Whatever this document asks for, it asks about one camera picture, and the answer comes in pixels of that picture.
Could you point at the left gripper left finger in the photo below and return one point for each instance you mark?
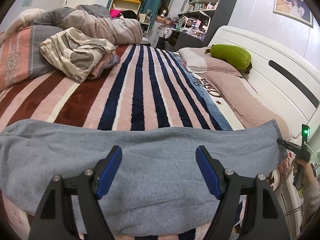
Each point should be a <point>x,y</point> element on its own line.
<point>54,217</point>

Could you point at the grey-blue pants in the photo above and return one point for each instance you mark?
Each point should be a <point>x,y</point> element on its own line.
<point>158,189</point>

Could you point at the right forearm sleeve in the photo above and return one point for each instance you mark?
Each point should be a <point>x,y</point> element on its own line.
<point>311,202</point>

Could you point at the person right hand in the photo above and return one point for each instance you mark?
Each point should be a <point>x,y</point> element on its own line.
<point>308,176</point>

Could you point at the pink ribbed bed cover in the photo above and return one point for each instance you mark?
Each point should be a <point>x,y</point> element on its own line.
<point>249,108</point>

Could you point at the white bed headboard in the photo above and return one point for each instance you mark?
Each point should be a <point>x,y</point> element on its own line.
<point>288,82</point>

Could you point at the green plush toy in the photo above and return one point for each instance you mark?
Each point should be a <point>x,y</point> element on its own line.
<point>237,56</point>

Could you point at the striped plush bed blanket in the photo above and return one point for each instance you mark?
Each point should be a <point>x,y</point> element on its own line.
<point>149,88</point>

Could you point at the beige grey patterned folded sheet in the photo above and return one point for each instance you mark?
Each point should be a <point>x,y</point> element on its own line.
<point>80,57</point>

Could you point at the pink ribbed pillow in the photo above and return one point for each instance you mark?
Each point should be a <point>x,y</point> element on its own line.
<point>197,61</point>

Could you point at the grey beige plaid comforter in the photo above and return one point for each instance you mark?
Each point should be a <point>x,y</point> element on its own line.
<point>95,22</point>

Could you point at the dark bookshelf with items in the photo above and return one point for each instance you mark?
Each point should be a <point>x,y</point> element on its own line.
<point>193,26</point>

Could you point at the yellow shelf cabinet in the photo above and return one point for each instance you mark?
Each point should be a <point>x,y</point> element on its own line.
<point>117,6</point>

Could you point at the framed wall photo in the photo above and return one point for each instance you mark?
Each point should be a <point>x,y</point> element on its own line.
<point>294,9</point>

